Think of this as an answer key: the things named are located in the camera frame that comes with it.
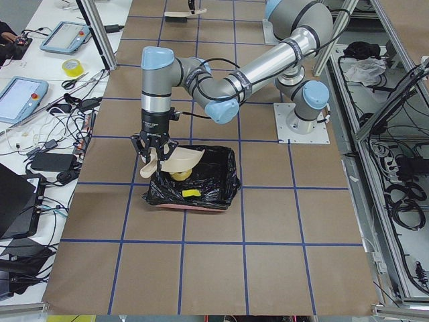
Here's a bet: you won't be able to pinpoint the person hand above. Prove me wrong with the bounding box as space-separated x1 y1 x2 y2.
1 32 17 42

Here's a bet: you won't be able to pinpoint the aluminium frame post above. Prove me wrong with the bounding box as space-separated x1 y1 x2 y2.
76 0 117 71

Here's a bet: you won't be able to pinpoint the white hand brush black bristles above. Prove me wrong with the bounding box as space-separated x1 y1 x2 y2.
164 8 207 23

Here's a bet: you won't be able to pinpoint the lower blue teach pendant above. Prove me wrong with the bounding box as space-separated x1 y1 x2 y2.
1 76 49 124

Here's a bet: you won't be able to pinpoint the white crumpled cloth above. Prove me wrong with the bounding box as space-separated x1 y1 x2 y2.
345 58 386 87

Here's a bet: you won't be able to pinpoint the upper blue teach pendant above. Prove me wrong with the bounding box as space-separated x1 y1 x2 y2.
40 21 90 54

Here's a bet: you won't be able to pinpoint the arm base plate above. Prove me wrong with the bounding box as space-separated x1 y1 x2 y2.
273 103 330 145
262 19 281 46

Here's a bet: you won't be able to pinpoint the black handled scissors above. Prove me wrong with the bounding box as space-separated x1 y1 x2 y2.
61 72 87 90

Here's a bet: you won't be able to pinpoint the beige plastic dustpan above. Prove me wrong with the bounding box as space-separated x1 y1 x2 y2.
139 147 205 178

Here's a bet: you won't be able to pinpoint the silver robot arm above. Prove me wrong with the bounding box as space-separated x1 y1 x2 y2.
131 1 333 178

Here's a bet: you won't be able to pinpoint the black cable bundle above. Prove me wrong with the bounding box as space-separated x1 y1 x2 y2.
0 93 103 189

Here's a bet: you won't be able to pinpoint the bin with black trash bag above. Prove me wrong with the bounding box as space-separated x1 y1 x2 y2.
142 145 241 211

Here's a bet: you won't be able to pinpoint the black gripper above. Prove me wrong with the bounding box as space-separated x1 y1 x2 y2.
130 107 178 171

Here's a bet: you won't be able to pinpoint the black monitor stand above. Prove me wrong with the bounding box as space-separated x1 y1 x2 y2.
1 165 46 239

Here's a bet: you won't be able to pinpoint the blue teach pendant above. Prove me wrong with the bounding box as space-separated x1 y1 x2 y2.
1 76 49 124
40 21 90 54

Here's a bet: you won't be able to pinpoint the yellow sponge block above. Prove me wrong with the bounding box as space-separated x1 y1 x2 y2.
182 189 201 198

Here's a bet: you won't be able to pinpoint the yellow tape roll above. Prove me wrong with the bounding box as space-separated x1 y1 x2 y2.
62 59 84 77

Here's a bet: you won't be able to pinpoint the black laptop power brick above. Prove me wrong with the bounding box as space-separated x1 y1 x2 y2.
30 153 77 172

